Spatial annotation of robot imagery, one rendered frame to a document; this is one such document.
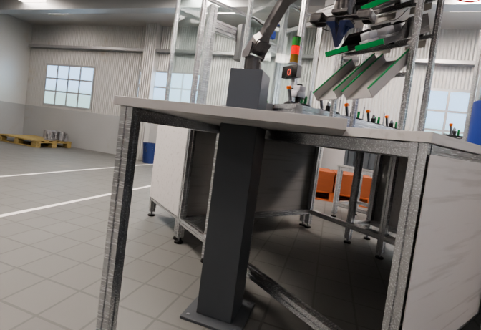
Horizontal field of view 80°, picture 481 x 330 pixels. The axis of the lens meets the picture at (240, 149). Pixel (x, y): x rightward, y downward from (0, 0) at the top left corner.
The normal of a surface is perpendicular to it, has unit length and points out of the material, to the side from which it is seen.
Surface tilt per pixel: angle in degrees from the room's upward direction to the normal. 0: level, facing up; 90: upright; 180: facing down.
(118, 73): 90
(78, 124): 90
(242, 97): 90
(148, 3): 90
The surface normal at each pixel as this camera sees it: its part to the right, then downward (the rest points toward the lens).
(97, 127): -0.30, 0.00
